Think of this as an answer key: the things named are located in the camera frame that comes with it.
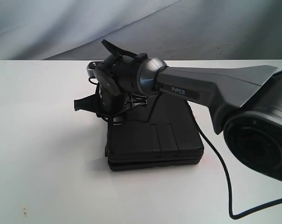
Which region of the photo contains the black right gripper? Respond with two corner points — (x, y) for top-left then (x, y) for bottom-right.
(73, 53), (148, 119)

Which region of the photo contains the black plastic tool case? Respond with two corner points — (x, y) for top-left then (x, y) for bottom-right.
(105, 94), (204, 171)

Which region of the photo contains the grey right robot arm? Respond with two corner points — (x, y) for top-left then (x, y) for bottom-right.
(74, 54), (282, 182)

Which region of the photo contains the grey backdrop cloth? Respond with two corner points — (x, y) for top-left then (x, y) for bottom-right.
(0, 0), (282, 60)

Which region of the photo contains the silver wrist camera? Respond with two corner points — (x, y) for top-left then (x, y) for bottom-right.
(86, 61), (102, 79)

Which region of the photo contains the black camera cable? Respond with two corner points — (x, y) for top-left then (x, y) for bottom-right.
(192, 112), (282, 213)

